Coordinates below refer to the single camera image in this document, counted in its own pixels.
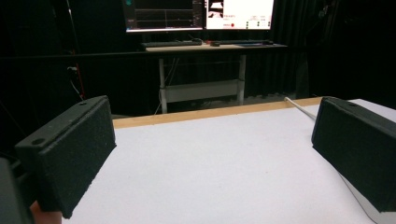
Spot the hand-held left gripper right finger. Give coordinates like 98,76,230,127
311,96,396,214

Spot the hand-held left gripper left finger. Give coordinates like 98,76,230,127
14,95,118,219

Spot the black curtain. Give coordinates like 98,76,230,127
0,0,396,157

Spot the black keyboard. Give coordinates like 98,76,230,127
214,38,275,46
140,39,204,49

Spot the wooden desk with white legs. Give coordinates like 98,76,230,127
145,42,288,115

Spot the dark computer monitor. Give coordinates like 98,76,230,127
121,0,205,34

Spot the bright white computer monitor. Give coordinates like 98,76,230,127
204,0,276,31

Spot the white cable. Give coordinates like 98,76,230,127
283,96,318,121

